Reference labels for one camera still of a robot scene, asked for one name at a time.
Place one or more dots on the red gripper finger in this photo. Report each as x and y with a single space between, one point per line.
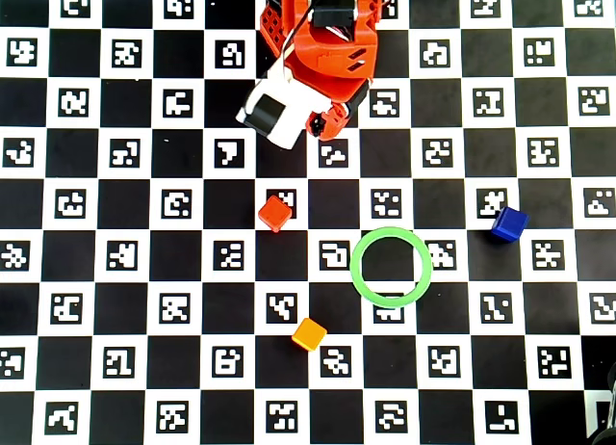
325 126
341 115

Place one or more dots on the red cube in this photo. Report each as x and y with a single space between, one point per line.
274 214

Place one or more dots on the blue cube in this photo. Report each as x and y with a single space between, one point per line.
509 224

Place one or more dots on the orange cube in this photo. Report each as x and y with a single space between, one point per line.
309 334

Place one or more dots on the black white marker mat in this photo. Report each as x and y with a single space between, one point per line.
144 271

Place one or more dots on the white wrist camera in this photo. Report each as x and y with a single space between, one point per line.
289 117

